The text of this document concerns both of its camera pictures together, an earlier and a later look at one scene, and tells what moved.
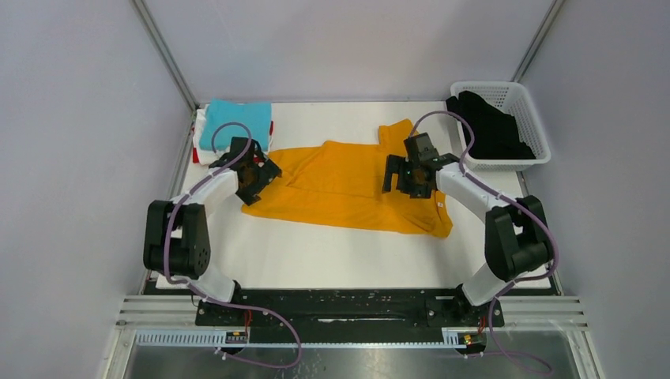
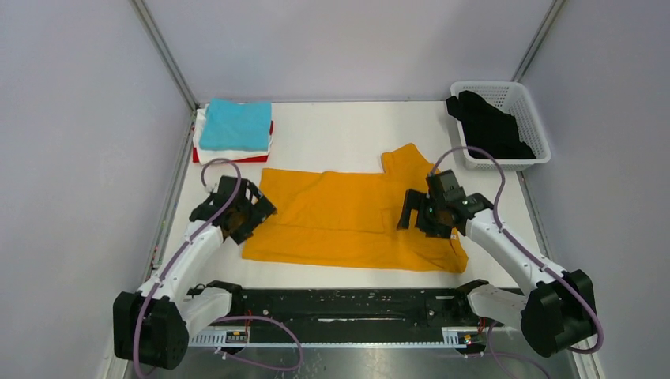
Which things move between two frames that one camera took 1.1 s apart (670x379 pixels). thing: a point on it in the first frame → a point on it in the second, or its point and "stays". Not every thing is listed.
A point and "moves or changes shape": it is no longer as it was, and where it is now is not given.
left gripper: (267, 172) → (261, 210)
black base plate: (346, 307) stays
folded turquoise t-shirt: (257, 116) stays
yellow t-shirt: (340, 185) moves or changes shape
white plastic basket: (513, 99) stays
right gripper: (397, 164) → (418, 200)
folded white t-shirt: (205, 157) stays
